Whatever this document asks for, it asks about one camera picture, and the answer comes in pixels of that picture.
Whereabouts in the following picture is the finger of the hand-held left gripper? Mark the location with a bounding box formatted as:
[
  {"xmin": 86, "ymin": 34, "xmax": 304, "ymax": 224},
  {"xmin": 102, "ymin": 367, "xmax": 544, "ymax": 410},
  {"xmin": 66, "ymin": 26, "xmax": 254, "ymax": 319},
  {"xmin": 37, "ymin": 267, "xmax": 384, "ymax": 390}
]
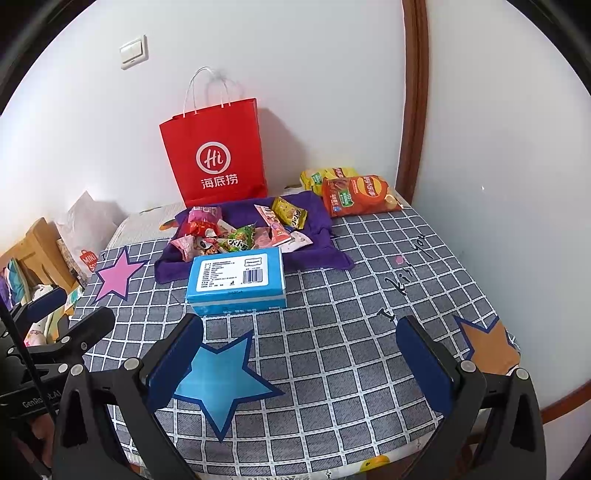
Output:
[
  {"xmin": 25, "ymin": 307, "xmax": 116, "ymax": 366},
  {"xmin": 9, "ymin": 286, "xmax": 68, "ymax": 325}
]

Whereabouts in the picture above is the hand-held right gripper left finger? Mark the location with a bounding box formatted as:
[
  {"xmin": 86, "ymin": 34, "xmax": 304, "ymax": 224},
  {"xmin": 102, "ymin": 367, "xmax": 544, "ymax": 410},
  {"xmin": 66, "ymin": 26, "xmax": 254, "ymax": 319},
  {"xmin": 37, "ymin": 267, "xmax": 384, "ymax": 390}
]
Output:
[{"xmin": 51, "ymin": 314, "xmax": 206, "ymax": 480}]

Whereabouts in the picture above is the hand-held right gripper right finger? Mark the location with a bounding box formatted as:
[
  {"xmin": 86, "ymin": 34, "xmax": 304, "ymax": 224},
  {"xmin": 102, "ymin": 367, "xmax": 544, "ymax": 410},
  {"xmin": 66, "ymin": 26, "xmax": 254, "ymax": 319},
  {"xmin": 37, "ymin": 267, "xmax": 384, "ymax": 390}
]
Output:
[{"xmin": 396, "ymin": 315, "xmax": 548, "ymax": 480}]

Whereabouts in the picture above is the small pink snack packet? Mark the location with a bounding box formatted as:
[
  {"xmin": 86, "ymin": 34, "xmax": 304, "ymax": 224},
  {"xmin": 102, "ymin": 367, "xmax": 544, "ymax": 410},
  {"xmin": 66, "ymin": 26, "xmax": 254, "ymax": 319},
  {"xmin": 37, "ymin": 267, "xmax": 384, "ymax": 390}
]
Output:
[{"xmin": 170, "ymin": 234, "xmax": 197, "ymax": 261}]

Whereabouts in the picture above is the snack packet with face print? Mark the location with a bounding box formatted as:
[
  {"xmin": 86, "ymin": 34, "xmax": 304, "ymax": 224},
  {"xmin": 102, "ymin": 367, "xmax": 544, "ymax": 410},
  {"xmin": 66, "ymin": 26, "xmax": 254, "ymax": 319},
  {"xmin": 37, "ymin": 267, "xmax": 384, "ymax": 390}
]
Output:
[{"xmin": 196, "ymin": 237, "xmax": 227, "ymax": 257}]

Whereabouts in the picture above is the green snack packet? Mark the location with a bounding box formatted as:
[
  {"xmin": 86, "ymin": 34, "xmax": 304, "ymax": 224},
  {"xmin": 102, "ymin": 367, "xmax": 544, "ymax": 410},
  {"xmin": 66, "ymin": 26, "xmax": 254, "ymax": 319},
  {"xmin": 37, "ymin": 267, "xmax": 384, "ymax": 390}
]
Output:
[{"xmin": 222, "ymin": 224, "xmax": 257, "ymax": 254}]

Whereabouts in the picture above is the white strawberry print snack packet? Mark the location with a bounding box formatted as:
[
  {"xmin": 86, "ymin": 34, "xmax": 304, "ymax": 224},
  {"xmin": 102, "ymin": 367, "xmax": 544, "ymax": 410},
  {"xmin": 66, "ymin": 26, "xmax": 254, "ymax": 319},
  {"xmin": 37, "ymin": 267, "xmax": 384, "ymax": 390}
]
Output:
[{"xmin": 259, "ymin": 226, "xmax": 293, "ymax": 247}]

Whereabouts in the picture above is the pale pink white snack packet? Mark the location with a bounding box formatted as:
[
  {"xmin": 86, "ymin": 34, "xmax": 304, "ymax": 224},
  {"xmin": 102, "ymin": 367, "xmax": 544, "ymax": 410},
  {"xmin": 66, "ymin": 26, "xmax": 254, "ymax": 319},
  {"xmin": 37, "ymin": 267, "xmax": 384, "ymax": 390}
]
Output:
[{"xmin": 284, "ymin": 231, "xmax": 314, "ymax": 253}]

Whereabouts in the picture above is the yellow snack packet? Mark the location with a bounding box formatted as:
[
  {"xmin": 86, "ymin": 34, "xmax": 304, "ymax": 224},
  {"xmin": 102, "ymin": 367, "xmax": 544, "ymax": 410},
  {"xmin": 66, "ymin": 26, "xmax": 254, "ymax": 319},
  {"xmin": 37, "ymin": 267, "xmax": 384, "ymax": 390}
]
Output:
[{"xmin": 271, "ymin": 197, "xmax": 308, "ymax": 230}]

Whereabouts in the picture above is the person's left hand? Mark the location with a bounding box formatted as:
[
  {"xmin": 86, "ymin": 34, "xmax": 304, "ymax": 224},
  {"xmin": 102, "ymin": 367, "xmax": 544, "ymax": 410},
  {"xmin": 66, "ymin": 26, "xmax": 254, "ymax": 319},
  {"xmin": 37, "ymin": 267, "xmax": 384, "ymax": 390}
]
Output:
[{"xmin": 28, "ymin": 411, "xmax": 55, "ymax": 468}]

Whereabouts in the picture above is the colourful printed cloth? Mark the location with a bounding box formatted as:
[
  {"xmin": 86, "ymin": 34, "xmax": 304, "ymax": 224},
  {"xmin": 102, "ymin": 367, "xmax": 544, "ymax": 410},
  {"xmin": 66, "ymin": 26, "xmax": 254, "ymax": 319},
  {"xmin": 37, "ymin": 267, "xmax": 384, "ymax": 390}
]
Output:
[{"xmin": 0, "ymin": 258, "xmax": 84, "ymax": 347}]

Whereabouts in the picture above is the wooden chair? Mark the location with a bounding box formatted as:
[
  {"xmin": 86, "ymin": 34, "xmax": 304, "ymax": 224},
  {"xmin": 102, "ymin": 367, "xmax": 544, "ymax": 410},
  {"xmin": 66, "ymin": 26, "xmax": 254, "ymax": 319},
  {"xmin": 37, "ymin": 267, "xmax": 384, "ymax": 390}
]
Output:
[{"xmin": 0, "ymin": 218, "xmax": 77, "ymax": 296}]

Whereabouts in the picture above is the grey checked tablecloth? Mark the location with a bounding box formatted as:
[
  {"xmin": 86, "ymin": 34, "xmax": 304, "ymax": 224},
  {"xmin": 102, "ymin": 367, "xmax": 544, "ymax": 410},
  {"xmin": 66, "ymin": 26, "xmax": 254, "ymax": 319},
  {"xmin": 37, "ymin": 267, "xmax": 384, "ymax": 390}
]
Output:
[{"xmin": 69, "ymin": 200, "xmax": 522, "ymax": 476}]

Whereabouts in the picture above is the white shopping bag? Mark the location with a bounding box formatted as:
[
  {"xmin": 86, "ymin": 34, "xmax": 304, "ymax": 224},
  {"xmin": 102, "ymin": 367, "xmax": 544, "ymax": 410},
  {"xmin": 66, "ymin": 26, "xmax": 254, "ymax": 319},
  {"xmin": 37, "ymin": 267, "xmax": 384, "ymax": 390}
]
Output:
[{"xmin": 55, "ymin": 191, "xmax": 125, "ymax": 287}]

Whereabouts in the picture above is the blue cardboard box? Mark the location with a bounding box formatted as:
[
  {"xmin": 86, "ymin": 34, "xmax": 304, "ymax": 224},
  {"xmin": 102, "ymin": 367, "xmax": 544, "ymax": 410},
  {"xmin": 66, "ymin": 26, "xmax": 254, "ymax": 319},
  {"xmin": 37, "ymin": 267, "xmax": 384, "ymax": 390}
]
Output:
[{"xmin": 185, "ymin": 247, "xmax": 287, "ymax": 317}]

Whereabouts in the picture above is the brown wooden baseboard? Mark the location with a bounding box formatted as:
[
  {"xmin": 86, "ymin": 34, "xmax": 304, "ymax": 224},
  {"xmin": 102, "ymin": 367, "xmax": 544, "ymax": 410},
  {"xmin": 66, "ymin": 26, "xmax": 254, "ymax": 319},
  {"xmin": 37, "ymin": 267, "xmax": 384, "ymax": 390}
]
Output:
[{"xmin": 540, "ymin": 374, "xmax": 591, "ymax": 423}]

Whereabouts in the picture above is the purple towel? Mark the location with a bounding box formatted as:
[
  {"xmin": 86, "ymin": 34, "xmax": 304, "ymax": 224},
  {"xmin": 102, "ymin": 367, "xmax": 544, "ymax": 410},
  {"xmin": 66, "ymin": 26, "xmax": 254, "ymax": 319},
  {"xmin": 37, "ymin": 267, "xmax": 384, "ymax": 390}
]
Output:
[{"xmin": 154, "ymin": 193, "xmax": 355, "ymax": 284}]

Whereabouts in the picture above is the orange chips bag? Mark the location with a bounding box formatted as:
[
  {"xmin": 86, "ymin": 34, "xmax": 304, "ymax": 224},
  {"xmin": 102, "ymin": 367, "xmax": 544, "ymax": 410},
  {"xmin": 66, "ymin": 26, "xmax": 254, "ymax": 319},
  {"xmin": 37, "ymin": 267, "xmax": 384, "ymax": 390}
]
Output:
[{"xmin": 322, "ymin": 174, "xmax": 403, "ymax": 217}]

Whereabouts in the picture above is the red paper bag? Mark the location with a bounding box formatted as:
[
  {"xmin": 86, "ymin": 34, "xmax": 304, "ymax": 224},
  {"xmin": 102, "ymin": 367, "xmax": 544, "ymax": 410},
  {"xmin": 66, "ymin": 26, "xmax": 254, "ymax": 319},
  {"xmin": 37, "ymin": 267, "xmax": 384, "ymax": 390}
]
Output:
[{"xmin": 159, "ymin": 67, "xmax": 269, "ymax": 208}]

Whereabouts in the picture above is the yellow chips bag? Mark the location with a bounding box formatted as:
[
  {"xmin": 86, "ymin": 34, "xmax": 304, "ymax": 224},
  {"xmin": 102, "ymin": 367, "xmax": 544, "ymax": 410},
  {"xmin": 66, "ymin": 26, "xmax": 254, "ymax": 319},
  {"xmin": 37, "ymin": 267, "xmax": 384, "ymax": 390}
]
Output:
[{"xmin": 300, "ymin": 167, "xmax": 358, "ymax": 195}]

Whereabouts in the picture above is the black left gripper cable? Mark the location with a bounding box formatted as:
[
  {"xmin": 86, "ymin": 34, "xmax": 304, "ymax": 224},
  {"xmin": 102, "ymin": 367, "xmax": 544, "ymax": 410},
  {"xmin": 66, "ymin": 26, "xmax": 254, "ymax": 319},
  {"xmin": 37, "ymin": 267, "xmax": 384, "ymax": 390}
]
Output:
[{"xmin": 0, "ymin": 295, "xmax": 63, "ymax": 418}]

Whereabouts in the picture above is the white light switch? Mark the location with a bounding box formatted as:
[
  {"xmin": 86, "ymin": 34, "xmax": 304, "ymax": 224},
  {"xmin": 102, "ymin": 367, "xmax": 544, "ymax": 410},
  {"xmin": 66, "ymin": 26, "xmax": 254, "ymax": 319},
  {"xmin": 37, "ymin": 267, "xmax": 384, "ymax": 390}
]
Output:
[{"xmin": 119, "ymin": 36, "xmax": 149, "ymax": 71}]

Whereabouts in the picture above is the brown wooden door frame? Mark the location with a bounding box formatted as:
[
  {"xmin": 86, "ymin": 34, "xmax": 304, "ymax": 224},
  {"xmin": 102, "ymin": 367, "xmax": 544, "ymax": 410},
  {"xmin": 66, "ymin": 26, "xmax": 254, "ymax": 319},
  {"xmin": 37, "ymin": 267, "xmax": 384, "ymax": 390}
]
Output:
[{"xmin": 396, "ymin": 0, "xmax": 430, "ymax": 204}]

